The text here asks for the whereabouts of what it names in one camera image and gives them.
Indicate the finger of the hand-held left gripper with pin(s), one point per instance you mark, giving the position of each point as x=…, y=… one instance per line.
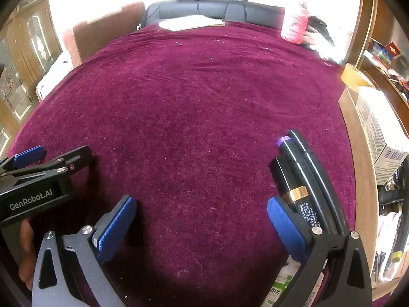
x=28, y=156
x=75, y=160

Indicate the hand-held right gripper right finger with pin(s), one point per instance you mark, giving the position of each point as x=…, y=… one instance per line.
x=286, y=230

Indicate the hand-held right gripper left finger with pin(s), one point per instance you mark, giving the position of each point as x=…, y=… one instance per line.
x=115, y=230

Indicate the large white medicine box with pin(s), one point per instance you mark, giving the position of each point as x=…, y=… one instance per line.
x=380, y=128

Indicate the person's left hand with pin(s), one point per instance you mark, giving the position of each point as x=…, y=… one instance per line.
x=27, y=249

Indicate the black gold lipstick tube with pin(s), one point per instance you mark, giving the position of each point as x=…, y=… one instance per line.
x=281, y=176

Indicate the small green white medicine box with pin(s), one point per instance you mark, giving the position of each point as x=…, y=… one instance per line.
x=281, y=286

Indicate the black marker purple cap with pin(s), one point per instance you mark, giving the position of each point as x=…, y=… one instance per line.
x=291, y=152

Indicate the floral blanket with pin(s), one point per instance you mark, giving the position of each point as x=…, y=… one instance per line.
x=52, y=76

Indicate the wooden glass door cabinet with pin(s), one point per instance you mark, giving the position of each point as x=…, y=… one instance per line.
x=22, y=54

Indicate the clear plastic pouch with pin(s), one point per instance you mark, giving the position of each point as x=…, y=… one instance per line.
x=388, y=239

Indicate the brown armchair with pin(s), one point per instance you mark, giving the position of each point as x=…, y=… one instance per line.
x=96, y=35

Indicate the maroon velvet tablecloth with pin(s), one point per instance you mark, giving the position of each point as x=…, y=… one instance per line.
x=191, y=102

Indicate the white notepad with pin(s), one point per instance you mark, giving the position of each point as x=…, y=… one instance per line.
x=191, y=22

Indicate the colourful box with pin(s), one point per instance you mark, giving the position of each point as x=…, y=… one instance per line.
x=383, y=52

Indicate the pink knitted sleeve bottle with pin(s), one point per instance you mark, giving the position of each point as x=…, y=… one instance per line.
x=292, y=27

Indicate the black bag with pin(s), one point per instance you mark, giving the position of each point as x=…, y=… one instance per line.
x=319, y=28

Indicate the black leather sofa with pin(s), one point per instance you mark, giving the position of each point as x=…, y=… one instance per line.
x=223, y=9

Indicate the wooden bookshelf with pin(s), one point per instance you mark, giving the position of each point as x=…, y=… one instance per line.
x=367, y=22

